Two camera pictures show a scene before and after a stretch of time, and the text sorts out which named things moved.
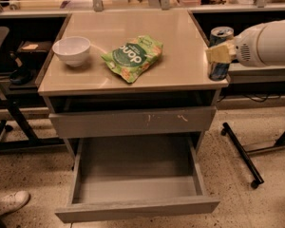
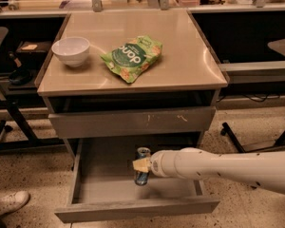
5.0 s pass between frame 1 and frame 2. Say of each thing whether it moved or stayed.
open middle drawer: stayed
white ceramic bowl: stayed
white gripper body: moved
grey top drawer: stayed
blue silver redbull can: moved
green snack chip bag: stayed
